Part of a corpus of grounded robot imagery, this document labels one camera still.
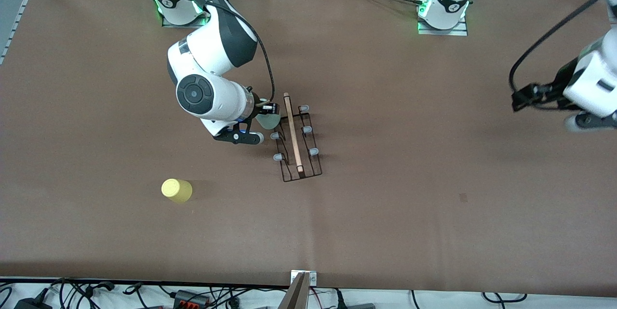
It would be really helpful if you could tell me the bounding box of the green cup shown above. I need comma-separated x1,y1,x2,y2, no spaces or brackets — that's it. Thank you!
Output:
255,112,282,130

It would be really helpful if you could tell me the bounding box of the black wire cup holder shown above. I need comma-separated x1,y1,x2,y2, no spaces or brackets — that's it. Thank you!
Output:
270,92,322,183

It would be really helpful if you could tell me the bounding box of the yellow cup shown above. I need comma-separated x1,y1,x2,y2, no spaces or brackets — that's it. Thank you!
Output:
161,178,193,204

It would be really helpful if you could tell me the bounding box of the brown table cover sheet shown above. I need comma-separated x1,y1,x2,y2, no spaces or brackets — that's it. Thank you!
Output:
0,0,617,296

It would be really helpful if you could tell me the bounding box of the red and black connector block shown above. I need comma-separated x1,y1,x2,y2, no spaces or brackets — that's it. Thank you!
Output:
173,290,209,308

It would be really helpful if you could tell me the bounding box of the black power adapter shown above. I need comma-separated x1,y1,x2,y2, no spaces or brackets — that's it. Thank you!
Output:
14,295,53,309

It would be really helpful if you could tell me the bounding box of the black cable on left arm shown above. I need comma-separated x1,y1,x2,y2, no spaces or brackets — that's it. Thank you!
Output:
509,0,617,94

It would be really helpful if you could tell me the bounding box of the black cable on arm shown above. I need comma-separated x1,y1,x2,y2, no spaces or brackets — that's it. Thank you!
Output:
206,0,276,103
509,0,617,94

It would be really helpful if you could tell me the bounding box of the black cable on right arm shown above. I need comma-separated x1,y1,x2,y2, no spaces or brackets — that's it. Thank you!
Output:
206,0,276,103

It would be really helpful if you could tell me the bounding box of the metal base plate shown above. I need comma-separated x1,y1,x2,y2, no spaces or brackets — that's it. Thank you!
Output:
161,9,209,28
417,15,469,36

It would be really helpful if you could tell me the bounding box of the metal edge bracket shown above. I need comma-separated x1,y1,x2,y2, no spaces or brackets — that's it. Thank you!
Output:
291,270,318,287

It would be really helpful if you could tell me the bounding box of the grey slanted post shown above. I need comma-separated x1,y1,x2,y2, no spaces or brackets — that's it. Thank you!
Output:
279,273,311,309

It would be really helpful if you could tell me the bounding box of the perforated metal rail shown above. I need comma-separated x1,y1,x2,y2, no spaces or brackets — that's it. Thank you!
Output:
0,0,37,65

